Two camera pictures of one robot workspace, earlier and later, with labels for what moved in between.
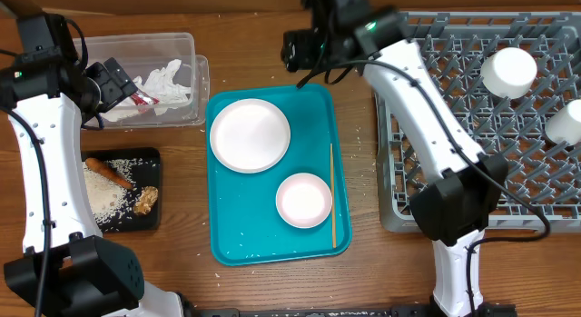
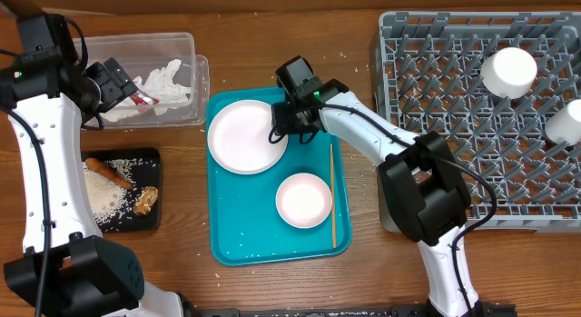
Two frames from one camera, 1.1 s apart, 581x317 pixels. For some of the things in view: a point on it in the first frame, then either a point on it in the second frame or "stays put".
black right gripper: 300,54 to 282,124
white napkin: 161,87 stays put
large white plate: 250,135 stays put
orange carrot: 108,172 stays put
